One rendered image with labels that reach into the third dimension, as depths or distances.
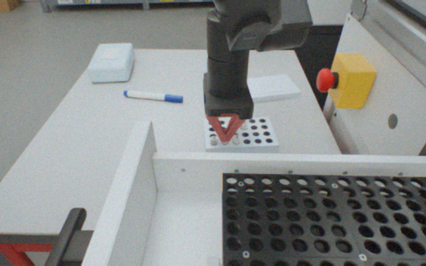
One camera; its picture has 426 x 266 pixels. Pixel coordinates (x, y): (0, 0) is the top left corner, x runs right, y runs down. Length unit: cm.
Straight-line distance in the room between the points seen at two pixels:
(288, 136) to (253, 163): 26
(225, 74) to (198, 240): 21
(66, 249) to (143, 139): 12
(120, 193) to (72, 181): 28
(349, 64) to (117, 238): 43
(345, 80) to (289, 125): 15
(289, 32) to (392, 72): 17
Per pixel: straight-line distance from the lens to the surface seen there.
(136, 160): 29
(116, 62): 77
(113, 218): 25
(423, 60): 45
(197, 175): 35
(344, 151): 66
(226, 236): 26
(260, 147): 50
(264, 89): 69
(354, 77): 51
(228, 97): 41
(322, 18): 102
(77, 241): 27
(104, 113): 67
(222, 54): 38
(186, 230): 34
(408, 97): 46
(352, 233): 29
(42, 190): 54
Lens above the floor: 112
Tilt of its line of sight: 40 degrees down
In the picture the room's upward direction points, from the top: straight up
